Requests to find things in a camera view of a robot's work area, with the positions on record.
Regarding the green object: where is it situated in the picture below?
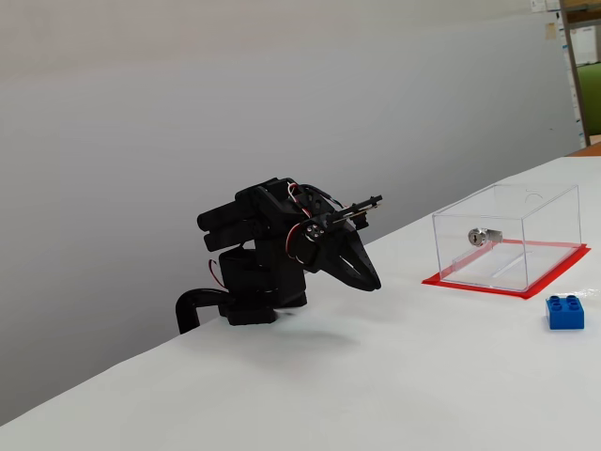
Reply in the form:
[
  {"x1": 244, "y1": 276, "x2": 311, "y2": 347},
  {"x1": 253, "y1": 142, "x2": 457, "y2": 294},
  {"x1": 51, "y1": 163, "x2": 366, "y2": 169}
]
[{"x1": 576, "y1": 62, "x2": 601, "y2": 137}]

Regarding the blue lego brick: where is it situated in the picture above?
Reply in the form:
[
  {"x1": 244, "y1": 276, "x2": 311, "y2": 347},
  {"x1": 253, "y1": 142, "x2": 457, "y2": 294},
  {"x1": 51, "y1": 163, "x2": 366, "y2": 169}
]
[{"x1": 544, "y1": 294, "x2": 586, "y2": 333}]

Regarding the small wrist camera board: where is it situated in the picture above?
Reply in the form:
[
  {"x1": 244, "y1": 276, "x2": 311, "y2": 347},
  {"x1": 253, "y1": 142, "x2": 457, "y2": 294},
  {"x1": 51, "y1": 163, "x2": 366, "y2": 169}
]
[{"x1": 331, "y1": 194, "x2": 384, "y2": 231}]

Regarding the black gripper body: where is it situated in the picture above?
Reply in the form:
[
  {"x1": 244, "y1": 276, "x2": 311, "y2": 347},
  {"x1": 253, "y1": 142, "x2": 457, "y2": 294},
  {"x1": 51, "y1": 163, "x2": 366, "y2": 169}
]
[{"x1": 287, "y1": 212, "x2": 359, "y2": 274}]

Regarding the black table clamp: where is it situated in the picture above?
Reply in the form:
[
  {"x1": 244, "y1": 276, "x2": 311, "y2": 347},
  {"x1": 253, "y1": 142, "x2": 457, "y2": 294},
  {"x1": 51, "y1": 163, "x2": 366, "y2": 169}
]
[{"x1": 175, "y1": 287, "x2": 231, "y2": 335}]

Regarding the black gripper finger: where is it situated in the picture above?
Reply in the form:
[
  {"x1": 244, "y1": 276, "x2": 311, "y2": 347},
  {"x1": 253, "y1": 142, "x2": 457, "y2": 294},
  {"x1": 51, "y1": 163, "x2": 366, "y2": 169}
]
[
  {"x1": 318, "y1": 256, "x2": 378, "y2": 292},
  {"x1": 340, "y1": 223, "x2": 383, "y2": 291}
]

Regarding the transparent plastic box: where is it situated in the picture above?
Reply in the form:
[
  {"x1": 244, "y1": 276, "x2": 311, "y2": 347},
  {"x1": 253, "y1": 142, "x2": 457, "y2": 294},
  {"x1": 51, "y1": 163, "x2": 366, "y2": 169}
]
[{"x1": 431, "y1": 182, "x2": 583, "y2": 293}]

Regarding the silver cylinder lock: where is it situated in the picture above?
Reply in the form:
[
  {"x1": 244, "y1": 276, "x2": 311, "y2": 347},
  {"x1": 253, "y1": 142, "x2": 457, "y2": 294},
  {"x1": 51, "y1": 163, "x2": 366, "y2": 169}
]
[{"x1": 467, "y1": 227, "x2": 503, "y2": 246}]

